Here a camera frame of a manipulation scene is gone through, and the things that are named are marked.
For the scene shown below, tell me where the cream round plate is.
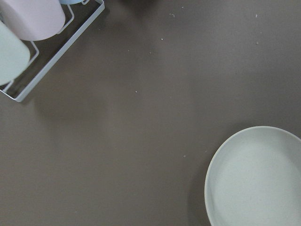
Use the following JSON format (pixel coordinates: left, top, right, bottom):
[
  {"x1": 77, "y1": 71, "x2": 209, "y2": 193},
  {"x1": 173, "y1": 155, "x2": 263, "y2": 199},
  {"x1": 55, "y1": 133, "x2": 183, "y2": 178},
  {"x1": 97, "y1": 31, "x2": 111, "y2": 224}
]
[{"x1": 204, "y1": 126, "x2": 301, "y2": 226}]

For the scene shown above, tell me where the light green cup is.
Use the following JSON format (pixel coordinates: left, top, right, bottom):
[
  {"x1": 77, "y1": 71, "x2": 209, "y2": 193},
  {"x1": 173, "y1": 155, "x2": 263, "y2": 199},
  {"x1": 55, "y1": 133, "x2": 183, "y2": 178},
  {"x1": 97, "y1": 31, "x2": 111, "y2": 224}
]
[{"x1": 0, "y1": 21, "x2": 30, "y2": 86}]

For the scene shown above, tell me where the white wire cup rack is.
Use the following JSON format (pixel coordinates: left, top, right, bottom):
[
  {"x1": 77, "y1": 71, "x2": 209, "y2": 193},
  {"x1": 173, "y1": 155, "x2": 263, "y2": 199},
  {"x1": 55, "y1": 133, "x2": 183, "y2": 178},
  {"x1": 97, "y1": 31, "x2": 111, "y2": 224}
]
[{"x1": 0, "y1": 0, "x2": 105, "y2": 102}]

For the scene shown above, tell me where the light blue cup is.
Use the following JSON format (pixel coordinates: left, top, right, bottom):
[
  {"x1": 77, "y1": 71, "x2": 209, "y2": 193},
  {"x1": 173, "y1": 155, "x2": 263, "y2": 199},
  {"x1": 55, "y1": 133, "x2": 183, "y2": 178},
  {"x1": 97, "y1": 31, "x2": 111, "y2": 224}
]
[{"x1": 59, "y1": 0, "x2": 84, "y2": 5}]

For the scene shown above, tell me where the pink cup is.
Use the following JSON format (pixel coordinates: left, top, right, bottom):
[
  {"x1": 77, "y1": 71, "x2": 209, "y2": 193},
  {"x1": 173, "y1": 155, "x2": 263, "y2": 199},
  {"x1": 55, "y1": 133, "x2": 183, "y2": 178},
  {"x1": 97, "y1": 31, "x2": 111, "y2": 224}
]
[{"x1": 0, "y1": 0, "x2": 65, "y2": 41}]

